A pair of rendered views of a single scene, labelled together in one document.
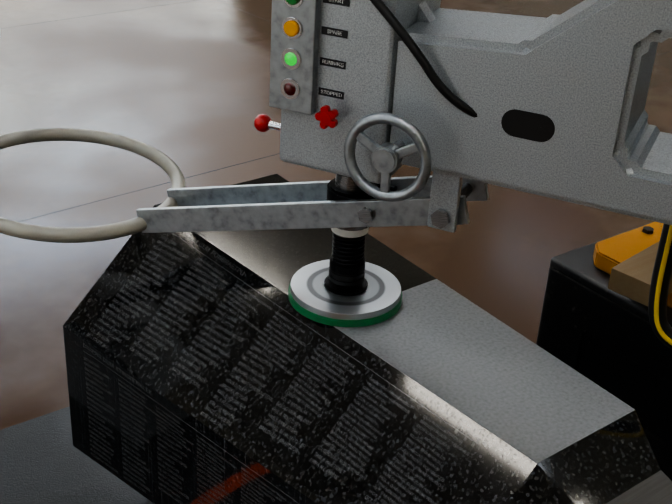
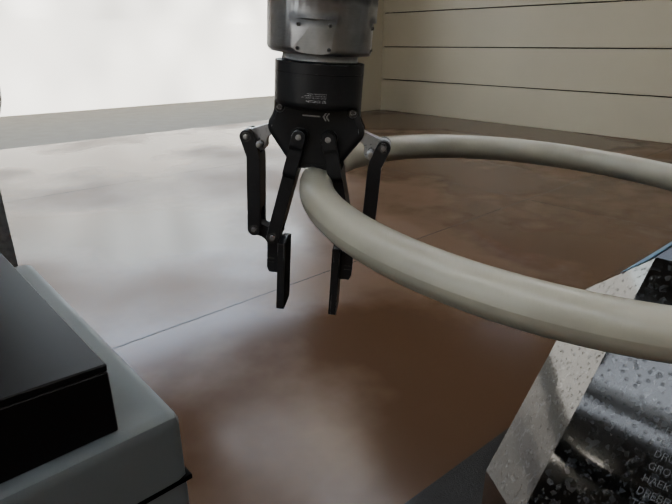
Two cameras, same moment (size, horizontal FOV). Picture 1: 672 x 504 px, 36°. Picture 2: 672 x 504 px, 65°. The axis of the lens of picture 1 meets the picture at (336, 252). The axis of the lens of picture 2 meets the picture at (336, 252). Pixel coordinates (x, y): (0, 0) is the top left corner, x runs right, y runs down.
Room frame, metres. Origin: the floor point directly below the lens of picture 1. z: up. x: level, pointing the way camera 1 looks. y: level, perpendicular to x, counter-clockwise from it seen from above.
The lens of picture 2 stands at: (1.50, 0.79, 1.05)
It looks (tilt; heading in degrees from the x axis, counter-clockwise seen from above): 21 degrees down; 359
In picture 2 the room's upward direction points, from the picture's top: straight up
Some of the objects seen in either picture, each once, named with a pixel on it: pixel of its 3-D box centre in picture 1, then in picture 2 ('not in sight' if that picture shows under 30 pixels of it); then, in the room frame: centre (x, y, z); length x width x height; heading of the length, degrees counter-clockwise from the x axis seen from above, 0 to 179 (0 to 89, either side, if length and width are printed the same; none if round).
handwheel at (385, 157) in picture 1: (395, 150); not in sight; (1.55, -0.09, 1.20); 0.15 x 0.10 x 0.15; 67
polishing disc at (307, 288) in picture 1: (345, 287); not in sight; (1.71, -0.02, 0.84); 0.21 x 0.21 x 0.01
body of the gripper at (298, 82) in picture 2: not in sight; (317, 114); (1.98, 0.80, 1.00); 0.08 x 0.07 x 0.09; 83
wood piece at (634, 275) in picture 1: (655, 272); not in sight; (1.92, -0.68, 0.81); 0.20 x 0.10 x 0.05; 136
